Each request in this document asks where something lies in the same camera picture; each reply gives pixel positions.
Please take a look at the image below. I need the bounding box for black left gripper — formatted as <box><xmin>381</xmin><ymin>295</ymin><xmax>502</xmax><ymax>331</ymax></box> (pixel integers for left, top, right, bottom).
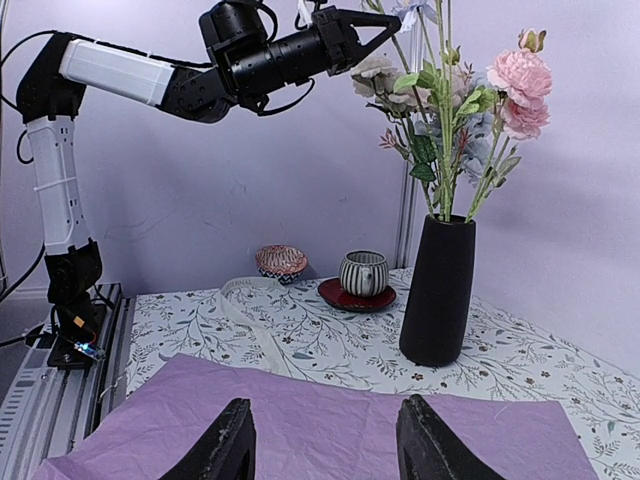
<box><xmin>234</xmin><ymin>7</ymin><xmax>401</xmax><ymax>93</ymax></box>

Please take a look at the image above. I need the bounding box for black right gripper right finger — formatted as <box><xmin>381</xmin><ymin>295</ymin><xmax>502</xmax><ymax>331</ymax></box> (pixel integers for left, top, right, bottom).
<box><xmin>396</xmin><ymin>394</ymin><xmax>502</xmax><ymax>480</ymax></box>

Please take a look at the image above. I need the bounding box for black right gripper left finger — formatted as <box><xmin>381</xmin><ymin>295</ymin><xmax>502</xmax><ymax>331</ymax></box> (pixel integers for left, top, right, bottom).
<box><xmin>167</xmin><ymin>398</ymin><xmax>256</xmax><ymax>480</ymax></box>

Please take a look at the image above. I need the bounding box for large pale pink peony stem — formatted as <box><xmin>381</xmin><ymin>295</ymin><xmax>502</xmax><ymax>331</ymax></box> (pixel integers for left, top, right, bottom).
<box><xmin>351</xmin><ymin>56</ymin><xmax>441</xmax><ymax>215</ymax></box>

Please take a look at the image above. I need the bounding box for blue poppy flower stem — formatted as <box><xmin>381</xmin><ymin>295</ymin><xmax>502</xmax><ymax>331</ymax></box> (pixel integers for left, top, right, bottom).
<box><xmin>364</xmin><ymin>0</ymin><xmax>496</xmax><ymax>224</ymax></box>

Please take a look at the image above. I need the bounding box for purple pink wrapping paper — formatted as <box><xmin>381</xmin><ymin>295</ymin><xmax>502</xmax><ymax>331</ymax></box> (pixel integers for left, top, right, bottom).
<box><xmin>35</xmin><ymin>354</ymin><xmax>596</xmax><ymax>479</ymax></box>

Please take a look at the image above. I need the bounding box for cream printed ribbon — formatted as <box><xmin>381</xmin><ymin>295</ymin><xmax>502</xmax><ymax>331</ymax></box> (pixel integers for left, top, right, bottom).
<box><xmin>219</xmin><ymin>274</ymin><xmax>286</xmax><ymax>374</ymax></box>

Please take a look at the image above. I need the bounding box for light blue flower stem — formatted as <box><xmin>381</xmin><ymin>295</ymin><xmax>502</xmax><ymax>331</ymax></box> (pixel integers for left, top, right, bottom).
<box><xmin>449</xmin><ymin>69</ymin><xmax>496</xmax><ymax>189</ymax></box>

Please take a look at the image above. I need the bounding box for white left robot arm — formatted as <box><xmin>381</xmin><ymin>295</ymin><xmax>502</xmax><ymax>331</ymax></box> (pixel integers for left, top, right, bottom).
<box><xmin>1</xmin><ymin>1</ymin><xmax>403</xmax><ymax>296</ymax></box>

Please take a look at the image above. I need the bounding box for black tapered vase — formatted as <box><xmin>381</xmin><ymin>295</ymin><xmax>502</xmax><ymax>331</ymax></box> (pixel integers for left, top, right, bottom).
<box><xmin>399</xmin><ymin>215</ymin><xmax>476</xmax><ymax>367</ymax></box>

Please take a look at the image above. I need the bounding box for floral patterned tablecloth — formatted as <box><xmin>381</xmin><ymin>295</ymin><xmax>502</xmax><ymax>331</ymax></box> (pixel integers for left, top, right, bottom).
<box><xmin>126</xmin><ymin>269</ymin><xmax>639</xmax><ymax>479</ymax></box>

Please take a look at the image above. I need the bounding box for red lacquer saucer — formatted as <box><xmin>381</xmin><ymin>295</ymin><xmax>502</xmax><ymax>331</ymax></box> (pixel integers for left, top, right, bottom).
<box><xmin>317</xmin><ymin>277</ymin><xmax>396</xmax><ymax>313</ymax></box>

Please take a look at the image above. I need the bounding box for striped grey teacup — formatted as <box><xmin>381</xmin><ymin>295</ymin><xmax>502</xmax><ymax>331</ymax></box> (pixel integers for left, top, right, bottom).
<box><xmin>339</xmin><ymin>250</ymin><xmax>389</xmax><ymax>298</ymax></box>

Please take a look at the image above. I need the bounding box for left aluminium frame post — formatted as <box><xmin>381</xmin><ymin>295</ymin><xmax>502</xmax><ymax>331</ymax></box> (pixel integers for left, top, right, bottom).
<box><xmin>395</xmin><ymin>28</ymin><xmax>423</xmax><ymax>268</ymax></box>

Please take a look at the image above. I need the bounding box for aluminium front rail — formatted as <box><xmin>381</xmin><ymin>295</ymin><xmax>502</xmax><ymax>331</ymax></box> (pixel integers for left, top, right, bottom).
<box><xmin>1</xmin><ymin>283</ymin><xmax>134</xmax><ymax>479</ymax></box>

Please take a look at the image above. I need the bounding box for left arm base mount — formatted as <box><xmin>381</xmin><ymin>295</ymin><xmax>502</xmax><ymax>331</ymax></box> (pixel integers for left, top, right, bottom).
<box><xmin>23</xmin><ymin>300</ymin><xmax>110</xmax><ymax>370</ymax></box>

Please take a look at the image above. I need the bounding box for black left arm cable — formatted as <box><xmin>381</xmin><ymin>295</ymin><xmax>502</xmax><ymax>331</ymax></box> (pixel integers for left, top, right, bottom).
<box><xmin>0</xmin><ymin>29</ymin><xmax>61</xmax><ymax>351</ymax></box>

